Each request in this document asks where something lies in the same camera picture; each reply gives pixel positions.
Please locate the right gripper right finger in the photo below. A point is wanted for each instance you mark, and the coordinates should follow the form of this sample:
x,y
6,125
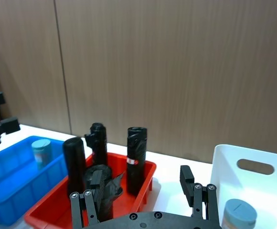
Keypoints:
x,y
187,183

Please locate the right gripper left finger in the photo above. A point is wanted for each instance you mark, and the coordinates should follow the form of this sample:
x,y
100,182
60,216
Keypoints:
x,y
94,193

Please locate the short crumpled black bag roll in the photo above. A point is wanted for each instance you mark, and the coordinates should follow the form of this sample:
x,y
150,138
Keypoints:
x,y
111,188

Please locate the smooth black bag roll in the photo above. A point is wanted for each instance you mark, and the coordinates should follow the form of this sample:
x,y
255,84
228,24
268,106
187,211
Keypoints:
x,y
75,162

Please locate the cylinder container with teal lid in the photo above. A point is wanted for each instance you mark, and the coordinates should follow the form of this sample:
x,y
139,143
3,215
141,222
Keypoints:
x,y
41,152
240,214

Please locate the red plastic bin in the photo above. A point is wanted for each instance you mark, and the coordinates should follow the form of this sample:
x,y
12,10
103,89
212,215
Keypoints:
x,y
52,210

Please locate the black bag roll with loose flap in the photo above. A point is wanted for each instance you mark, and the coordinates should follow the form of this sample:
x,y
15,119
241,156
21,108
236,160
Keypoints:
x,y
99,143

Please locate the black bag roll with red label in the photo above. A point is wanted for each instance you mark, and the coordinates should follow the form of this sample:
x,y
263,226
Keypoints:
x,y
136,148

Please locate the blue plastic bin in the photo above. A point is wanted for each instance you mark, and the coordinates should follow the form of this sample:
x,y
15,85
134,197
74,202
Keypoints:
x,y
14,188

